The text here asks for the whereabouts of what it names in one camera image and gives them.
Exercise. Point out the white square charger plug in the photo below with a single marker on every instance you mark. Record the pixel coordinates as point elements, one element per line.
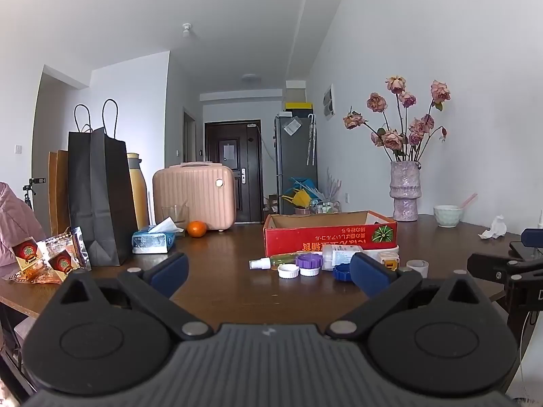
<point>388,259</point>

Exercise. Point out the red cardboard box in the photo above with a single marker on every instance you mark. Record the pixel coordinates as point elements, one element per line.
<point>322,237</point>

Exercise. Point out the blue tissue pack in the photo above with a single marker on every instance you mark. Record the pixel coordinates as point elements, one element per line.
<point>152,241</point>

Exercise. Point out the yellow thermos bottle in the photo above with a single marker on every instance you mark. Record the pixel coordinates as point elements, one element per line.
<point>139,195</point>

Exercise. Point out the paper sheet on refrigerator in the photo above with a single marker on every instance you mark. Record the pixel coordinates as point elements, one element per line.
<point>292,126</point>

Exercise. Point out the yellow box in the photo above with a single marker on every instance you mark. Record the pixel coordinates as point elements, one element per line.
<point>299,105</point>

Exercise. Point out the white door notice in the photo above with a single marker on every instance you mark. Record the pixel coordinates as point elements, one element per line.
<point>229,152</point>

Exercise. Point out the small camera on tripod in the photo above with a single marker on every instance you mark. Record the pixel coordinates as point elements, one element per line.
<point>34,181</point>

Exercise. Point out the dark brown entrance door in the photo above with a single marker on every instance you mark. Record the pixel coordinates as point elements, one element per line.
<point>250,169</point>

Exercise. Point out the blue ridged bottle cap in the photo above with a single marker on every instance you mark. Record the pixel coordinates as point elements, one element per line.
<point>341,273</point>

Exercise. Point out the black paper bag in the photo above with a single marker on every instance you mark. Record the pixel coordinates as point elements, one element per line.
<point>102,199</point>

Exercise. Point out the white hanging umbrella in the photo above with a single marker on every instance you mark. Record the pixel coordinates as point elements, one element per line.
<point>312,140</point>

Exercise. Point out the orange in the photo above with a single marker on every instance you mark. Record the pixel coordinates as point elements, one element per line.
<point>197,229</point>

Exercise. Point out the pale green bowl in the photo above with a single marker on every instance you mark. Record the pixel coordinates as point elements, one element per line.
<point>447,216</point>

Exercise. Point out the brown paper bag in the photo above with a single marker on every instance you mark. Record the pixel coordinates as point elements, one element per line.
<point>59,195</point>

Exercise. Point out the grey refrigerator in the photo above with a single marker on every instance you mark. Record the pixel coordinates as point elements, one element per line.
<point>292,161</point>

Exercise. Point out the pink textured vase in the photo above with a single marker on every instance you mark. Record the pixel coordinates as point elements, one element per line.
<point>405,195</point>

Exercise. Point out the purple ridged bottle cap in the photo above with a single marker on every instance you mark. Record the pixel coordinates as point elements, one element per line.
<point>309,264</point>

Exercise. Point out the yellow watering can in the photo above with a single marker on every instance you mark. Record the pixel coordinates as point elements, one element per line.
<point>299,198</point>

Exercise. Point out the pink plastic bucket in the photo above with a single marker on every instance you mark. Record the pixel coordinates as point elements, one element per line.
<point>302,211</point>

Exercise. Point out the clear drinking glass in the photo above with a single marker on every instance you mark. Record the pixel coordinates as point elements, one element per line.
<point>181,213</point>

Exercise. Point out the pink ribbed suitcase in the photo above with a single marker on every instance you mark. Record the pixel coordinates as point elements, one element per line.
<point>195,195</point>

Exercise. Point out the white plastic bottle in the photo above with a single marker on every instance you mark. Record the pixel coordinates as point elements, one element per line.
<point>336,258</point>

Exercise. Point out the silver foil packet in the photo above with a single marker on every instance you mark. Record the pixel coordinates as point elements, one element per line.
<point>81,246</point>

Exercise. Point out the small cardboard box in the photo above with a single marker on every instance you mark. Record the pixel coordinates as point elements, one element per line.
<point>271,204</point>

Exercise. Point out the crumpled white tissue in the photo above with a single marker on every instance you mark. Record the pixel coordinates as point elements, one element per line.
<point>494,229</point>

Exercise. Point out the ceiling lamp socket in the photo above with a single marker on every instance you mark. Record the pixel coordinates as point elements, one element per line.
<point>187,29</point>

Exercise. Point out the pink spoon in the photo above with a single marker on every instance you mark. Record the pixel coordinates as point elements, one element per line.
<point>468,200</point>

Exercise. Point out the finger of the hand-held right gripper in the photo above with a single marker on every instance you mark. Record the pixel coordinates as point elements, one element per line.
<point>533,237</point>
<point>492,268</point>

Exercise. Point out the pale dried pampas grass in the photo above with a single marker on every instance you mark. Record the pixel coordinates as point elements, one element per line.
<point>333,184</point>

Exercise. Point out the round ceiling light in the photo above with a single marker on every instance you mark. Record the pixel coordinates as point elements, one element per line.
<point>252,77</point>

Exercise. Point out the black smartphone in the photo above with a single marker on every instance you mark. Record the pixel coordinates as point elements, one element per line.
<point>521,249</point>

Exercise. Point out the dried pink roses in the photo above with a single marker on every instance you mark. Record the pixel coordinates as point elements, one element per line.
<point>392,138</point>

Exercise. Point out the wide white bottle cap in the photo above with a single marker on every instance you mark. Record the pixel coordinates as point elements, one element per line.
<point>288,271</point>

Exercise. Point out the metal rack with bottles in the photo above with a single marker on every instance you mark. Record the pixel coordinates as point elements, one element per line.
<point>327,207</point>

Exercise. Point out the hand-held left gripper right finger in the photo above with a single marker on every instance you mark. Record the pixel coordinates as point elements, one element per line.
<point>369,277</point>

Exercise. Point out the white wall panel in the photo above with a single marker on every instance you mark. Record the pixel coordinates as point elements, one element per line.
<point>328,101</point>

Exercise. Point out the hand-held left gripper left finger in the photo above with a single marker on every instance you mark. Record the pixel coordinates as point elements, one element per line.
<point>169,273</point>

